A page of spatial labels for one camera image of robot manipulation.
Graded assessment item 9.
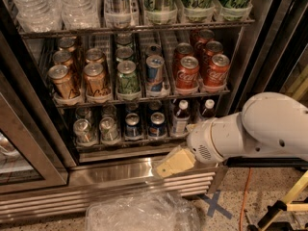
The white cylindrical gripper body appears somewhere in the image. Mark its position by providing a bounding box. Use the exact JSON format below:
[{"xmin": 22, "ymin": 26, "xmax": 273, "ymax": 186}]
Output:
[{"xmin": 187, "ymin": 116, "xmax": 244, "ymax": 164}]

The pepsi can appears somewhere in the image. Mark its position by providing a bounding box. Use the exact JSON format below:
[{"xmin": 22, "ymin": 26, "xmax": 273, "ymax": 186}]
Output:
[
  {"xmin": 147, "ymin": 101, "xmax": 163, "ymax": 114},
  {"xmin": 148, "ymin": 112, "xmax": 167, "ymax": 138},
  {"xmin": 125, "ymin": 103, "xmax": 140, "ymax": 114},
  {"xmin": 125, "ymin": 113, "xmax": 141, "ymax": 140}
]

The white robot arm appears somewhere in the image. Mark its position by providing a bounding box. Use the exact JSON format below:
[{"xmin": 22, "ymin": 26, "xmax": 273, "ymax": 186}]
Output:
[{"xmin": 152, "ymin": 92, "xmax": 308, "ymax": 178}]

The front left coca-cola can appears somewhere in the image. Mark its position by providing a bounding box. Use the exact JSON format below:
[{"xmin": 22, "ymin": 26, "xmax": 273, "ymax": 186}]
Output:
[{"xmin": 175, "ymin": 56, "xmax": 199, "ymax": 90}]

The coca-cola can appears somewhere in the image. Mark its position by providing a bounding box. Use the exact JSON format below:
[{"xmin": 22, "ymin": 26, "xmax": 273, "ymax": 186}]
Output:
[
  {"xmin": 172, "ymin": 42, "xmax": 194, "ymax": 77},
  {"xmin": 175, "ymin": 56, "xmax": 199, "ymax": 90},
  {"xmin": 190, "ymin": 29, "xmax": 215, "ymax": 54},
  {"xmin": 200, "ymin": 40, "xmax": 223, "ymax": 70},
  {"xmin": 203, "ymin": 54, "xmax": 230, "ymax": 92}
]

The front right coca-cola can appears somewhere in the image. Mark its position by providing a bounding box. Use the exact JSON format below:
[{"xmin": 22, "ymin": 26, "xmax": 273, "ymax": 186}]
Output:
[{"xmin": 203, "ymin": 54, "xmax": 230, "ymax": 92}]

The front red bull can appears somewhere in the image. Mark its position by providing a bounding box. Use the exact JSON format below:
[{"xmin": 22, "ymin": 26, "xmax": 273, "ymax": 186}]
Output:
[{"xmin": 146, "ymin": 55, "xmax": 165, "ymax": 91}]

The red bull can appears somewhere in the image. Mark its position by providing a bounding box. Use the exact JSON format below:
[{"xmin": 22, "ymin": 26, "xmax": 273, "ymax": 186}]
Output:
[
  {"xmin": 145, "ymin": 44, "xmax": 162, "ymax": 57},
  {"xmin": 146, "ymin": 55, "xmax": 165, "ymax": 91}
]

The front green can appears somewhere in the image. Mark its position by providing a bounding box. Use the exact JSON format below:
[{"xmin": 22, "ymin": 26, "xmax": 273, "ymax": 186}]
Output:
[{"xmin": 117, "ymin": 61, "xmax": 141, "ymax": 94}]

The silver can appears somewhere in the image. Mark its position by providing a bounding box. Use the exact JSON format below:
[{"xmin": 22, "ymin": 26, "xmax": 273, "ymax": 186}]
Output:
[
  {"xmin": 73, "ymin": 118, "xmax": 96, "ymax": 143},
  {"xmin": 75, "ymin": 107, "xmax": 93, "ymax": 123},
  {"xmin": 101, "ymin": 104, "xmax": 116, "ymax": 118},
  {"xmin": 99, "ymin": 117, "xmax": 119, "ymax": 144}
]

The middle left coca-cola can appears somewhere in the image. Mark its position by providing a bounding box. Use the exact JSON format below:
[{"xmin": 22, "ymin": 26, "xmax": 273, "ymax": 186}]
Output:
[{"xmin": 172, "ymin": 42, "xmax": 194, "ymax": 77}]

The middle right coca-cola can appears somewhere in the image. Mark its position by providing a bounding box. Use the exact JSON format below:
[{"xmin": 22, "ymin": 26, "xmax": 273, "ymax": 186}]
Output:
[{"xmin": 200, "ymin": 40, "xmax": 223, "ymax": 70}]

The rear red bull can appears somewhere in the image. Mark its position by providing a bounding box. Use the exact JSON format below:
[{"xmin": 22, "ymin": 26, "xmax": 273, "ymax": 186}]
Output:
[{"xmin": 145, "ymin": 44, "xmax": 162, "ymax": 57}]

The rear coca-cola can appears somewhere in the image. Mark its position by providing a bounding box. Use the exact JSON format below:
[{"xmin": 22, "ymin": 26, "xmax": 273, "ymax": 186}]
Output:
[{"xmin": 190, "ymin": 29, "xmax": 215, "ymax": 54}]

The right fridge glass door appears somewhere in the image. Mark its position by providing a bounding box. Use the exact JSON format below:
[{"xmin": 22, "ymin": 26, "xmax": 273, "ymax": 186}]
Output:
[{"xmin": 218, "ymin": 0, "xmax": 308, "ymax": 116}]

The fridge glass door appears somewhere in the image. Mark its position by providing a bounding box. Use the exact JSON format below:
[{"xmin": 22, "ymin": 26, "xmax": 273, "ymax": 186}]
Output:
[
  {"xmin": 0, "ymin": 72, "xmax": 68, "ymax": 193},
  {"xmin": 218, "ymin": 0, "xmax": 308, "ymax": 116}
]

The front left silver can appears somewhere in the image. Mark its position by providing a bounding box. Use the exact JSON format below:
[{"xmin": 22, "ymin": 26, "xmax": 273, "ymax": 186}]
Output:
[{"xmin": 73, "ymin": 118, "xmax": 96, "ymax": 143}]

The middle green can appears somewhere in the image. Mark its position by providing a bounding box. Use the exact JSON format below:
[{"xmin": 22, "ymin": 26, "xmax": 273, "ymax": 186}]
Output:
[{"xmin": 115, "ymin": 47, "xmax": 134, "ymax": 63}]

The stainless steel fridge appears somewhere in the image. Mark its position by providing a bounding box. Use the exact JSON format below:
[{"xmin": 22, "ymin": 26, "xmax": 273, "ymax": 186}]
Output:
[{"xmin": 0, "ymin": 0, "xmax": 308, "ymax": 223}]

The rear left silver can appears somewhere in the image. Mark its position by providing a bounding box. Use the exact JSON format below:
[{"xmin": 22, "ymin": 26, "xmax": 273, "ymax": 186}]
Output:
[{"xmin": 75, "ymin": 107, "xmax": 93, "ymax": 123}]

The rear green can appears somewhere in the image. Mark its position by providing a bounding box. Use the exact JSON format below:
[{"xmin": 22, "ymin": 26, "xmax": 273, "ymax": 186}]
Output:
[{"xmin": 115, "ymin": 34, "xmax": 133, "ymax": 48}]

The orange can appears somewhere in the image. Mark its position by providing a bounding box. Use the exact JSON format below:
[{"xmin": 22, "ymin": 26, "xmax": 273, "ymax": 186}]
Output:
[
  {"xmin": 58, "ymin": 38, "xmax": 77, "ymax": 53},
  {"xmin": 48, "ymin": 64, "xmax": 80, "ymax": 99},
  {"xmin": 84, "ymin": 63, "xmax": 110, "ymax": 97},
  {"xmin": 53, "ymin": 50, "xmax": 77, "ymax": 72},
  {"xmin": 86, "ymin": 48, "xmax": 107, "ymax": 64}
]

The left green tall can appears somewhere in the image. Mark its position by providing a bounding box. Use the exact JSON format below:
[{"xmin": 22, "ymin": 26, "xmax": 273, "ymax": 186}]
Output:
[{"xmin": 181, "ymin": 0, "xmax": 212, "ymax": 22}]

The front left orange can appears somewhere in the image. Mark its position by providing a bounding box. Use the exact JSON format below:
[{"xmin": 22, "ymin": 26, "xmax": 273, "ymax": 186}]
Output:
[{"xmin": 48, "ymin": 64, "xmax": 80, "ymax": 99}]

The green plaid tall can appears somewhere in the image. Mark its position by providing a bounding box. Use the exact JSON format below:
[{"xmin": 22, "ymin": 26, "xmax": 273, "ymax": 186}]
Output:
[{"xmin": 143, "ymin": 0, "xmax": 176, "ymax": 25}]

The middle left orange can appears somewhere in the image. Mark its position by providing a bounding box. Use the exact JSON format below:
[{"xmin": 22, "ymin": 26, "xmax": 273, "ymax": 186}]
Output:
[{"xmin": 53, "ymin": 50, "xmax": 77, "ymax": 72}]

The rear left orange can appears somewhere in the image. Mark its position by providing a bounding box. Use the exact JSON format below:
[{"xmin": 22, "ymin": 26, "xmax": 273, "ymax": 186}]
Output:
[{"xmin": 58, "ymin": 38, "xmax": 77, "ymax": 53}]

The left fridge glass door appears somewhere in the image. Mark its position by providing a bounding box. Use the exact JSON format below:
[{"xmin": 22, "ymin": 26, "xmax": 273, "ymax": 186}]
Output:
[{"xmin": 0, "ymin": 72, "xmax": 68, "ymax": 193}]

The left white-cap bottle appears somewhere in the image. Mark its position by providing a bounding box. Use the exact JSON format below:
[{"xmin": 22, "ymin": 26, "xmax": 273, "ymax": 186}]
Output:
[{"xmin": 172, "ymin": 100, "xmax": 190, "ymax": 136}]

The white-cap bottle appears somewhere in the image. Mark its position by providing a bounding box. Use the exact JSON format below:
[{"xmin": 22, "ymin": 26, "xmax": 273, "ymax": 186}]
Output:
[
  {"xmin": 195, "ymin": 99, "xmax": 215, "ymax": 122},
  {"xmin": 172, "ymin": 100, "xmax": 190, "ymax": 136}
]

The right white-cap bottle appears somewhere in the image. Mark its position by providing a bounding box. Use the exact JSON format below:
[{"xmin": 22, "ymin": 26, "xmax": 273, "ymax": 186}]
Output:
[{"xmin": 195, "ymin": 99, "xmax": 215, "ymax": 122}]

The blue tape cross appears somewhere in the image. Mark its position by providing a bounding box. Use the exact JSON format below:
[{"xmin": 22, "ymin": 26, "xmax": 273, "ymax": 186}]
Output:
[{"xmin": 199, "ymin": 190, "xmax": 233, "ymax": 219}]

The clear plastic bin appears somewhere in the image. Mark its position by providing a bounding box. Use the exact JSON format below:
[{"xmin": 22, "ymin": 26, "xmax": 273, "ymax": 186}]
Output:
[{"xmin": 85, "ymin": 192, "xmax": 201, "ymax": 231}]

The yellow black stand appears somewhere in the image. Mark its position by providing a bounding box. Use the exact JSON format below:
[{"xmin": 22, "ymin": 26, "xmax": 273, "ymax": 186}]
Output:
[{"xmin": 247, "ymin": 171, "xmax": 308, "ymax": 231}]

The orange cable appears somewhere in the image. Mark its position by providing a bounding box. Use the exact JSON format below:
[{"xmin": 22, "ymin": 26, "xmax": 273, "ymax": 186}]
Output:
[{"xmin": 239, "ymin": 167, "xmax": 254, "ymax": 231}]

